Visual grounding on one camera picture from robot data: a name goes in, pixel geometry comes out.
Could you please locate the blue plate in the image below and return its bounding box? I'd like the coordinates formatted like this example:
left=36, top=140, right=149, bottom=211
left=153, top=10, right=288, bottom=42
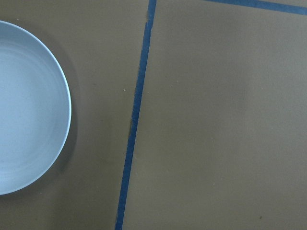
left=0, top=21, right=71, bottom=195

